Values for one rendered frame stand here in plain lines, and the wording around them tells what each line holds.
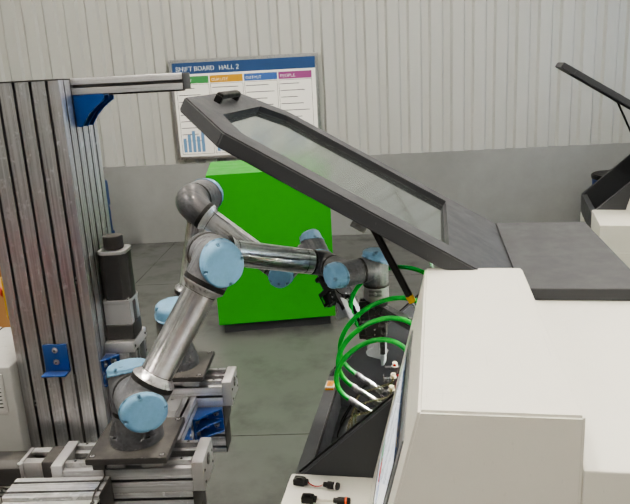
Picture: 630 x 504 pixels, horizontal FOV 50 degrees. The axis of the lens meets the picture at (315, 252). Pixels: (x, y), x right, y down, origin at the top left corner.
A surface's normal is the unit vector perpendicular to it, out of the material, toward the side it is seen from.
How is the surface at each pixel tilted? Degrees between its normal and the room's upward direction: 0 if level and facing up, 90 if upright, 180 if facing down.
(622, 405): 0
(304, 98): 90
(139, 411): 96
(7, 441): 90
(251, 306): 90
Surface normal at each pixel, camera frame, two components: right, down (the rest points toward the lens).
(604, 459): -0.05, -0.97
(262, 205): 0.11, 0.25
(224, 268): 0.49, 0.09
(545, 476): -0.17, 0.26
